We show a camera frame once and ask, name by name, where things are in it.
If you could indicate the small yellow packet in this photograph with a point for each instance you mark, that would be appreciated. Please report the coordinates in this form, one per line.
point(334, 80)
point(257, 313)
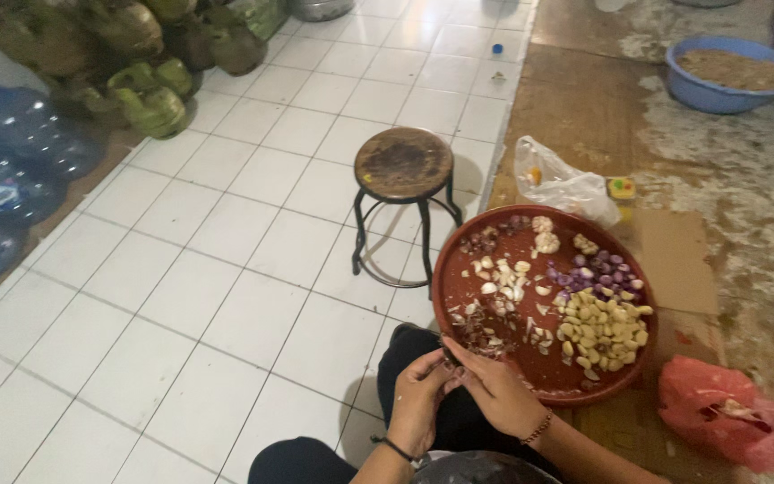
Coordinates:
point(621, 188)

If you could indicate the group of blue water gallons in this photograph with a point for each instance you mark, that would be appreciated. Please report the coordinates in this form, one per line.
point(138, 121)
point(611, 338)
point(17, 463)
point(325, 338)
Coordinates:
point(7, 175)

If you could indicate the pile of peeled garlic cloves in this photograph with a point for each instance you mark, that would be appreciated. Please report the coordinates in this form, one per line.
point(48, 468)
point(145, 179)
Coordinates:
point(600, 329)

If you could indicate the person's right hand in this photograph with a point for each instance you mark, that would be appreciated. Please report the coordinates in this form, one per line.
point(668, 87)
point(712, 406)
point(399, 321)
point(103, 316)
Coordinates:
point(501, 396)

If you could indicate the person's left hand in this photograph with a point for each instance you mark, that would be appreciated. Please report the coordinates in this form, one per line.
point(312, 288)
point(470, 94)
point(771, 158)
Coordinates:
point(416, 403)

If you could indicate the pile of unpeeled garlic cloves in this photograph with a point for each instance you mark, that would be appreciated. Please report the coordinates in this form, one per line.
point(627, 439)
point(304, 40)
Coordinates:
point(504, 277)

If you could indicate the red plastic bag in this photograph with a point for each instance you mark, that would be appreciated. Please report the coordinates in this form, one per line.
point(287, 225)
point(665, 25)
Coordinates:
point(729, 413)

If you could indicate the small dark shallot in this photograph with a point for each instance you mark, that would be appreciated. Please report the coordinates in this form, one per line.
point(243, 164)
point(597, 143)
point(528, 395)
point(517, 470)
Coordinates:
point(451, 356)

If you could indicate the white garlic bulb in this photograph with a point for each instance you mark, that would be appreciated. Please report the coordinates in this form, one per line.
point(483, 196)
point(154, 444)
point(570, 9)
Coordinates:
point(547, 243)
point(542, 224)

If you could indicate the clear plastic bag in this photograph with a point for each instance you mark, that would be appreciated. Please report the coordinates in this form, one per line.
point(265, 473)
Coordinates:
point(562, 185)

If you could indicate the round wooden metal-legged stool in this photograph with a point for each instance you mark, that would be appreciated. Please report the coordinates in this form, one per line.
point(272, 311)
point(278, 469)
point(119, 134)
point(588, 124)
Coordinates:
point(402, 165)

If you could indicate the flat brown cardboard sheet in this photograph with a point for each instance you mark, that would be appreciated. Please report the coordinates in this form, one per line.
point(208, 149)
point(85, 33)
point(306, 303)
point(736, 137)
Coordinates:
point(669, 262)

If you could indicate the cluster of unpeeled dark shallots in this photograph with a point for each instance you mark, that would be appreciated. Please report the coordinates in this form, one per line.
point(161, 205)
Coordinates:
point(491, 236)

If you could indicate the pile of dry peel scraps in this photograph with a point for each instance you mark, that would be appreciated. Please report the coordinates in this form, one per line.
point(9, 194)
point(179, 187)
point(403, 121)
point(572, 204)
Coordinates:
point(484, 329)

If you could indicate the round red-brown tray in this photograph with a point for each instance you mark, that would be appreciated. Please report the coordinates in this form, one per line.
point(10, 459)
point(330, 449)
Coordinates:
point(528, 363)

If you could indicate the blue plastic basin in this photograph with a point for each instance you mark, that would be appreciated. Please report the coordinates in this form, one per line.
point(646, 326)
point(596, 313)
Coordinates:
point(729, 77)

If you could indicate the pile of peeled purple shallots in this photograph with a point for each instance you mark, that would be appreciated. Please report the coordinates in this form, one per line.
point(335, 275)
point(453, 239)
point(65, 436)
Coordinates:
point(595, 272)

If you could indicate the small garlic bulb piece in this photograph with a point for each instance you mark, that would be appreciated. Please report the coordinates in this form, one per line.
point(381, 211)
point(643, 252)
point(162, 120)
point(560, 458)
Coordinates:
point(586, 244)

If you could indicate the metal pot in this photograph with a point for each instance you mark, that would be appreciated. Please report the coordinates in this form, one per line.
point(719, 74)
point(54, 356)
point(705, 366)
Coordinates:
point(320, 8)

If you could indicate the person's black trousers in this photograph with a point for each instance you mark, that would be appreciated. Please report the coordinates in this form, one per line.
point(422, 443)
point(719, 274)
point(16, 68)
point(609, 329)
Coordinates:
point(427, 417)

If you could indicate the heap of green coconuts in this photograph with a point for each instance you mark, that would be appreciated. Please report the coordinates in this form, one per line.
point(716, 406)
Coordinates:
point(125, 54)

